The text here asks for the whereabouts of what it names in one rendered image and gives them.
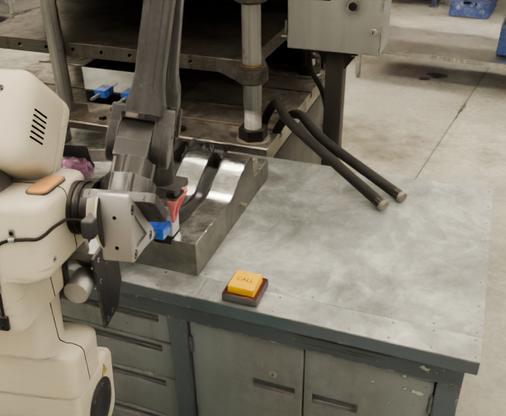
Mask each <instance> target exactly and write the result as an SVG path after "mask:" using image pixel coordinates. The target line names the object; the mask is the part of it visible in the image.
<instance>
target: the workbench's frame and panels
mask: <svg viewBox="0 0 506 416"><path fill-rule="evenodd" d="M60 305H61V312H62V318H63V322H68V323H76V324H87V325H89V326H91V327H93V328H94V330H95V332H96V337H97V346H98V347H106V348H108V349H109V350H110V353H111V365H112V373H113V381H114V390H115V403H114V408H113V411H112V415H111V416H455V415H456V408H457V405H458V400H459V397H460V393H461V387H462V383H463V379H464V375H465V373H468V374H472V375H475V376H477V374H478V370H479V367H480V364H478V363H474V362H468V361H464V360H461V359H456V358H453V357H446V356H443V355H439V354H435V353H431V352H425V351H421V350H417V349H413V348H410V347H403V346H400V345H395V344H392V343H385V342H382V341H378V340H374V339H370V338H364V337H360V336H357V335H352V334H349V333H342V332H339V331H334V330H331V329H324V328H321V327H317V326H313V325H309V324H303V323H299V322H296V321H291V320H288V319H281V318H277V317H274V316H270V315H266V314H259V313H256V312H252V311H248V310H242V309H238V308H234V307H230V306H227V305H220V304H216V303H213V302H209V301H205V300H198V299H196V298H191V297H187V296H184V295H177V294H173V293H170V292H166V291H160V290H155V289H152V288H148V287H144V286H137V285H134V284H130V283H126V282H123V281H122V282H121V292H120V299H119V305H118V307H117V309H116V312H115V313H114V314H113V316H112V318H111V321H110V323H109V324H108V326H107V328H106V329H104V328H103V324H102V316H101V311H100V307H99V302H98V298H97V289H96V286H94V288H93V290H92V292H91V294H90V295H89V297H88V298H87V300H86V301H84V302H83V303H74V302H72V301H71V300H69V299H68V298H67V297H66V296H65V295H63V296H62V298H61V299H60Z"/></svg>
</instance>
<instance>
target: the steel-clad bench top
mask: <svg viewBox="0 0 506 416"><path fill-rule="evenodd" d="M228 153H232V154H242V155H248V156H252V157H253V158H262V159H267V163H268V178H267V180H266V181H265V182H264V183H263V185H262V187H261V188H260V189H259V191H258V193H257V194H256V195H255V197H254V198H253V199H252V201H251V202H250V203H249V205H248V207H247V208H246V209H245V211H244V212H243V214H242V215H241V216H240V217H239V219H238V220H237V222H236V223H235V225H234V226H233V228H232V229H231V231H230V232H229V233H228V234H227V236H226V237H225V239H224V240H223V242H222V243H221V244H220V246H219V247H218V248H217V249H216V251H215V253H214V254H213V255H212V257H211V258H210V260H209V262H208V263H207V264H206V265H205V267H204V268H203V269H202V271H201V273H200V274H199V275H198V277H197V276H193V275H189V274H186V273H181V272H175V271H170V270H167V269H162V268H158V267H151V266H148V265H144V264H140V263H136V262H121V261H119V265H120V270H121V281H123V282H126V283H130V284H134V285H137V286H144V287H148V288H152V289H155V290H160V291H166V292H170V293H173V294H177V295H184V296H187V297H191V298H196V299H198V300H205V301H209V302H213V303H216V304H220V305H227V306H230V307H234V308H238V309H242V310H248V311H252V312H256V313H259V314H266V315H270V316H274V317H277V318H281V319H288V320H291V321H296V322H299V323H303V324H309V325H313V326H317V327H321V328H324V329H331V330H334V331H339V332H342V333H349V334H352V335H357V336H360V337H364V338H370V339H374V340H378V341H382V342H385V343H392V344H395V345H400V346H403V347H410V348H413V349H417V350H421V351H425V352H431V353H435V354H439V355H443V356H446V357H453V358H456V359H461V360H464V361H468V362H474V363H478V364H480V362H481V350H482V339H483V327H484V317H485V294H486V283H487V271H488V261H489V238H490V227H491V215H492V205H493V193H494V191H491V190H485V189H480V188H474V187H464V186H458V185H452V184H446V183H441V182H430V181H425V180H419V179H413V178H407V177H397V176H391V175H386V174H380V173H379V174H380V175H381V176H382V177H384V178H385V179H386V180H388V181H389V182H391V183H392V184H394V185H395V186H397V187H398V188H399V189H400V190H402V191H403V192H405V193H406V194H407V196H406V198H405V200H404V201H402V202H398V201H397V200H396V199H395V198H393V197H392V196H390V195H389V194H387V193H386V192H385V191H383V190H381V189H380V188H379V187H378V186H377V185H375V184H374V183H372V182H371V181H369V180H368V179H367V178H365V177H364V176H362V175H361V174H360V173H359V172H357V171H356V170H352V169H351V170H352V171H353V172H354V173H355V174H356V175H358V176H359V177H360V178H361V179H362V180H363V181H364V182H365V183H366V184H367V185H368V186H369V187H371V188H372V189H373V190H374V191H375V192H377V193H378V194H379V195H380V196H381V197H382V198H384V199H385V200H386V201H387V202H388V206H387V207H386V209H384V210H379V209H378V208H377V207H375V206H374V205H373V204H372V203H371V202H370V201H369V200H367V199H366V198H365V197H364V195H363V194H361V193H360V192H359V191H358V190H357V189H356V188H355V187H353V186H352V185H351V184H350V183H349V182H348V181H347V180H345V179H344V178H343V177H342V176H341V175H340V174H339V173H337V172H336V171H335V170H334V169H333V168H332V167H331V166H325V165H319V164H314V163H303V162H298V161H292V160H286V159H280V158H270V157H264V156H259V155H253V154H243V153H237V152H231V151H228ZM237 270H240V271H245V272H251V273H256V274H260V275H262V278H267V279H268V287H267V289H266V290H265V292H264V294H263V296H262V299H261V300H260V301H259V303H258V306H257V307H256V308H255V307H252V306H248V305H241V304H237V303H234V302H230V301H226V300H222V292H223V290H224V289H225V288H226V286H227V285H228V283H229V281H230V279H231V278H232V276H233V275H234V273H235V272H237Z"/></svg>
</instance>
